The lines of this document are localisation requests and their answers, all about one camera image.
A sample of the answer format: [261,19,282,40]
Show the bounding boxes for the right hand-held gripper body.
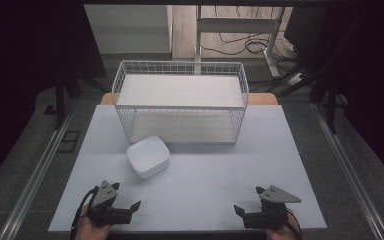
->
[243,184,302,231]

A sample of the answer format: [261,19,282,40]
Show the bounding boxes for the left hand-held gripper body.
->
[86,179,134,226]

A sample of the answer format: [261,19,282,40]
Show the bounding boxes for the person's left hand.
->
[74,203,114,240]

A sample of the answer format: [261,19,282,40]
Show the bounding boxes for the person's right hand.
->
[264,208,303,240]

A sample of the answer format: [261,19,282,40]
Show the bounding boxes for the pale table cover sheet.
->
[48,104,328,233]

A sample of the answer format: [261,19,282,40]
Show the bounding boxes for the white square bowl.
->
[125,135,171,180]

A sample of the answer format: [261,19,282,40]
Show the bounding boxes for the wooden table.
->
[100,92,279,106]

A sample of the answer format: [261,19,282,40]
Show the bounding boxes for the black metal stand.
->
[43,74,81,131]
[308,76,339,134]

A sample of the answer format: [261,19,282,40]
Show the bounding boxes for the white power strip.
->
[286,72,304,87]

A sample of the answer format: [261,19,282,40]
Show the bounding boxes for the dark curtain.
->
[0,0,108,194]
[284,0,384,191]

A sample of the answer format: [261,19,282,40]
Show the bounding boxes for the white cabinet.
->
[83,4,174,56]

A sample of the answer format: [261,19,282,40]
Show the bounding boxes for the red and black gripper cable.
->
[284,211,304,240]

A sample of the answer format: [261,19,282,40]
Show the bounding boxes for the black rectangular floor frame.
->
[57,130,81,154]

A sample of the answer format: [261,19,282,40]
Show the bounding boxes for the aluminium rail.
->
[0,99,78,240]
[311,103,381,240]

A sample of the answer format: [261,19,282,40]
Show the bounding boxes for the white wire shelf rack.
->
[111,60,250,146]

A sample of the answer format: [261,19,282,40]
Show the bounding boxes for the black floor cables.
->
[199,5,301,73]

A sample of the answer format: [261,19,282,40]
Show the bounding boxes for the white metal desk frame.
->
[194,5,286,78]

